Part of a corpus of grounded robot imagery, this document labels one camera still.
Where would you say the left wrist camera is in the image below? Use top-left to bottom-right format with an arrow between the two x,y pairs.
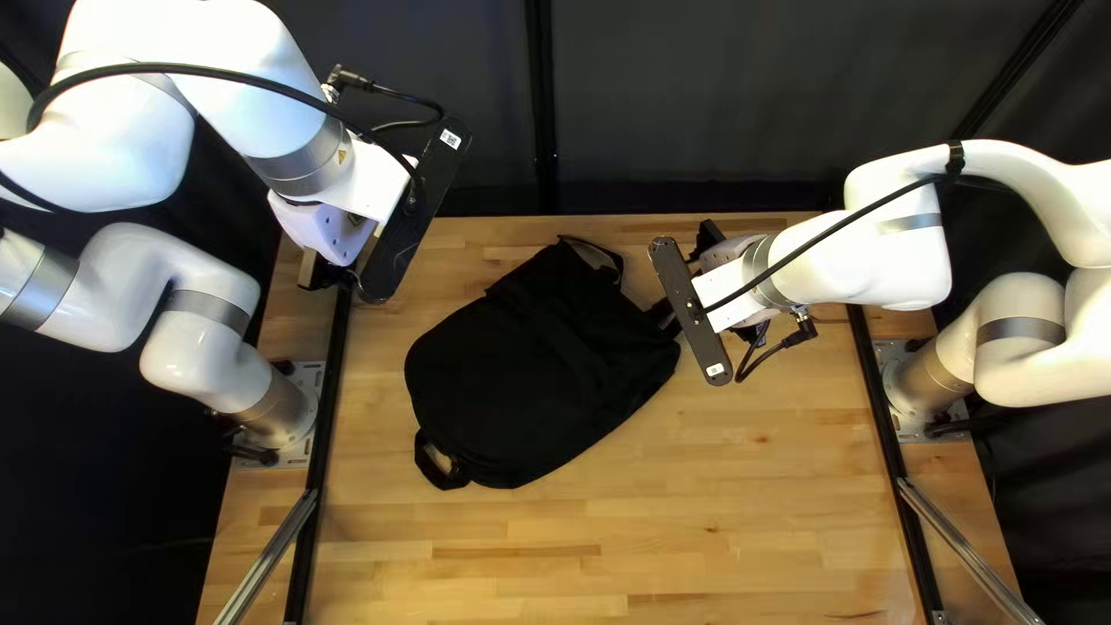
358,117 -> 474,305

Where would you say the black backpack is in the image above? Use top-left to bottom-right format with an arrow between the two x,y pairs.
403,234 -> 683,491

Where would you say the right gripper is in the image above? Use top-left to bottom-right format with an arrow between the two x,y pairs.
691,219 -> 771,334

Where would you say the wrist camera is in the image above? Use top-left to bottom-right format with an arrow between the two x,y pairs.
358,117 -> 474,305
649,236 -> 734,387

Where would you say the black cable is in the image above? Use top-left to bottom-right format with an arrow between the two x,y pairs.
0,61 -> 448,214
701,139 -> 966,385

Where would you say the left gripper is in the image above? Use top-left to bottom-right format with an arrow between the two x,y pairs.
267,137 -> 420,293

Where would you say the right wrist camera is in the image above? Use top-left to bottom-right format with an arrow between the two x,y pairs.
649,236 -> 734,387

